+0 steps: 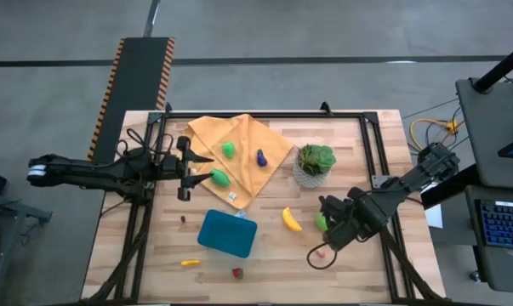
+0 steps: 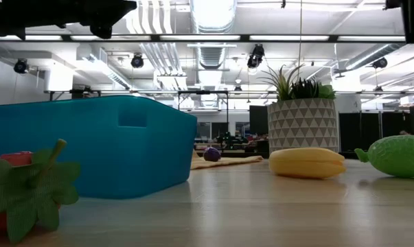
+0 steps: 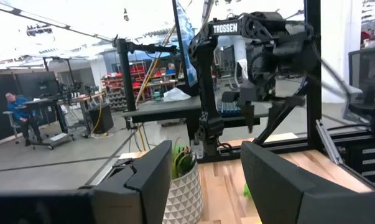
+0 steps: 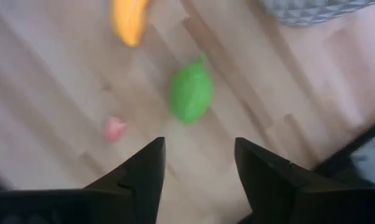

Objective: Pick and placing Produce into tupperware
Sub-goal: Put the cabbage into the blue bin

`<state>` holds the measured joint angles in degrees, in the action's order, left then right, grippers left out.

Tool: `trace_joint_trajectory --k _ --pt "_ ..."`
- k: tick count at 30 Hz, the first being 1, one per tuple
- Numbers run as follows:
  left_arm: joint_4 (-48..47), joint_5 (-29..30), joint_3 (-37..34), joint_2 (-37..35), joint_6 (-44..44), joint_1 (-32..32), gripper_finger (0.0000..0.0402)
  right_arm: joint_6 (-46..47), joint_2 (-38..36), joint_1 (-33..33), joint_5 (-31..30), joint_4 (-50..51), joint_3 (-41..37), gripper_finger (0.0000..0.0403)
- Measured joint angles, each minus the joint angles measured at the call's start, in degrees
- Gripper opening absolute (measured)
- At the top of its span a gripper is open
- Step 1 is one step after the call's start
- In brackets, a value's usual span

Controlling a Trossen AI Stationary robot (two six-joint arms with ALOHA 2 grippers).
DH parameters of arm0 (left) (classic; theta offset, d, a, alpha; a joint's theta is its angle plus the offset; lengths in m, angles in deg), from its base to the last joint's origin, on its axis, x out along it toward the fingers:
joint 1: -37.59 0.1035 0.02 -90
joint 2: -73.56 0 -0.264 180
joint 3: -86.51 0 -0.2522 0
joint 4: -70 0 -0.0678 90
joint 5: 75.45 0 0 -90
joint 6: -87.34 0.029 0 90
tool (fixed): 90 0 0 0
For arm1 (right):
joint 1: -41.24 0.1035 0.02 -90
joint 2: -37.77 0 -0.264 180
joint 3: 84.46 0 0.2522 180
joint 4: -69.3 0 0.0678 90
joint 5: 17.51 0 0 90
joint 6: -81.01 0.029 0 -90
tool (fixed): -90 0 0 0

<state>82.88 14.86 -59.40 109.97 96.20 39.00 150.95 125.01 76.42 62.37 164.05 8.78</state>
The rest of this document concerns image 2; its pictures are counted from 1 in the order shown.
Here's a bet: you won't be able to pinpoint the thin hanging cord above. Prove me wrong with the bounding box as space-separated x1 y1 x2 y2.
297 0 303 75

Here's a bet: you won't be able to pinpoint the black standing panel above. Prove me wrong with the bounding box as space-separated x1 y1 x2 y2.
249 105 269 137

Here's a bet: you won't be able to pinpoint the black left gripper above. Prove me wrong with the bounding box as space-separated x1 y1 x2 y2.
65 0 138 39

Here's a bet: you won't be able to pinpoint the dark green succulent plant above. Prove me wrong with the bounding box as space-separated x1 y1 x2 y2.
290 78 320 100

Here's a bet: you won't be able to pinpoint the black background rig frame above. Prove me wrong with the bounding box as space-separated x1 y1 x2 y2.
177 90 230 152

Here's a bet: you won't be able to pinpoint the light green toy fruit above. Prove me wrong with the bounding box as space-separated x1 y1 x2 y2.
354 134 414 178

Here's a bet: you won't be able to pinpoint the teal plastic tub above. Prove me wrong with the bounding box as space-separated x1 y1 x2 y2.
0 95 198 200

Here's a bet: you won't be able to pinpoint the purple toy ball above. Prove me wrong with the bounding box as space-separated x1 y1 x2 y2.
203 146 222 163

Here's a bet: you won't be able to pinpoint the black partition wall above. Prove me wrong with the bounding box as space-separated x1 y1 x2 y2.
338 111 411 153

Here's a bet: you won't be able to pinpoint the red toy strawberry green leaves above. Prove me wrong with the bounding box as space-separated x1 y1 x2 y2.
0 139 81 244

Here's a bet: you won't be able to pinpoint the light green leafy plant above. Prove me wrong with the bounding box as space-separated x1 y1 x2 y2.
317 83 337 100

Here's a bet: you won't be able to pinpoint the spiky green grass plant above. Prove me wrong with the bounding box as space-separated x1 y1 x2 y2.
260 63 306 102

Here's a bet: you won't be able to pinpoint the yellow cloth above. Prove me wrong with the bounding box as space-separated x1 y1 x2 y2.
190 150 264 171

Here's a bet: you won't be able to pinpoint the silver ventilation duct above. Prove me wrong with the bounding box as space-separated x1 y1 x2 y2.
189 0 238 69

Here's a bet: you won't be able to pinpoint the black table edge rail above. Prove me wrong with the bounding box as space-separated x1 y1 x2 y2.
338 150 369 161

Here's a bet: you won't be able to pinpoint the white grey triangle planter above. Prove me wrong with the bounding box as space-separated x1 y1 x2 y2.
267 97 340 154

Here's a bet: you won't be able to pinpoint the black ceiling fixture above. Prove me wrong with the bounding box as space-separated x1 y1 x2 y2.
13 58 30 75
246 43 266 69
371 56 389 69
130 53 145 69

